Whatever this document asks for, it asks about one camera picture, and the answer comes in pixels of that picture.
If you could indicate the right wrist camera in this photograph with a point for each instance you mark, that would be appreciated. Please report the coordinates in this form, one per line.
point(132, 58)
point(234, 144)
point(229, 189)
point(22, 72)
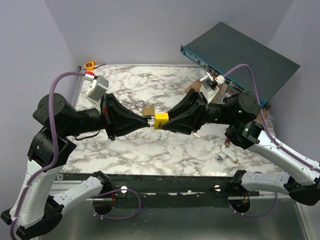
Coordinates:
point(210, 84)

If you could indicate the orange tape measure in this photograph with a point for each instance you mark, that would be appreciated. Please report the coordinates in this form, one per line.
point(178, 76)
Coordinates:
point(91, 65)

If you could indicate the wooden board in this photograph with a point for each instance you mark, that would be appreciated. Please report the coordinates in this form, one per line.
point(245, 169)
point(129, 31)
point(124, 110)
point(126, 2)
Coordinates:
point(196, 85)

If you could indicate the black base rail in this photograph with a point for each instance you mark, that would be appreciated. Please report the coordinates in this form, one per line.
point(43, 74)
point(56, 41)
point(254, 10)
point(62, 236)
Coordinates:
point(167, 191)

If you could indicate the brown tap fitting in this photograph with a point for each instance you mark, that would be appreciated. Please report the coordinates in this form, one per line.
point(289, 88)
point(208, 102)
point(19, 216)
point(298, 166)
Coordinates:
point(227, 140)

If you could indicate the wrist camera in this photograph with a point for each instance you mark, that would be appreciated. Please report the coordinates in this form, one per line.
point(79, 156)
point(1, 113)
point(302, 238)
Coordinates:
point(97, 87)
point(210, 84)

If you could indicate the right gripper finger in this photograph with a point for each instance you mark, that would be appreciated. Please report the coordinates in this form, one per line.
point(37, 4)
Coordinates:
point(183, 123)
point(185, 104)

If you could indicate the white tap fitting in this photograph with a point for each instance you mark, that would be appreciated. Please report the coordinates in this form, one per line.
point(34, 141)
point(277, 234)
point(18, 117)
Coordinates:
point(225, 153)

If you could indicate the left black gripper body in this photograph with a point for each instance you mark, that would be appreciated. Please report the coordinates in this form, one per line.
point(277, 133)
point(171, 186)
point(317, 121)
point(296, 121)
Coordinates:
point(107, 119)

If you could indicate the small brass padlock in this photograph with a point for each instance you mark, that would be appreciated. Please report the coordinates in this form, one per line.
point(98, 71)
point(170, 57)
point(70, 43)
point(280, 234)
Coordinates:
point(147, 111)

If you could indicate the yellow black padlock with keys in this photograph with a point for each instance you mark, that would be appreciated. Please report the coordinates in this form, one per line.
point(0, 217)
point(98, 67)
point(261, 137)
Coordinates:
point(159, 119)

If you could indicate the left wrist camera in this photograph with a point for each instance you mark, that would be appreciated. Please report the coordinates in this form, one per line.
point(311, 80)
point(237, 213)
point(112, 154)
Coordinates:
point(97, 87)

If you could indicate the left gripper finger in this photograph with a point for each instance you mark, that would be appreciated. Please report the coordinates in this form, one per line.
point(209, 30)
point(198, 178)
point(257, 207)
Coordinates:
point(123, 125)
point(119, 113)

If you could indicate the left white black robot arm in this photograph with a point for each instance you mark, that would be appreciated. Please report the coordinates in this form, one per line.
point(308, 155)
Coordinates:
point(37, 212)

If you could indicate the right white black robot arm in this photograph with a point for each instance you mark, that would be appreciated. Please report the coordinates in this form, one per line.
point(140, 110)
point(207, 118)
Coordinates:
point(301, 177)

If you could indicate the metal switch stand bracket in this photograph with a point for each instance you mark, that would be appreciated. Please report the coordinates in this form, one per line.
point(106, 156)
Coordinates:
point(224, 93)

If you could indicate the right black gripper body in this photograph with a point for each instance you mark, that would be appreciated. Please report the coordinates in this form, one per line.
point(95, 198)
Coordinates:
point(203, 119)

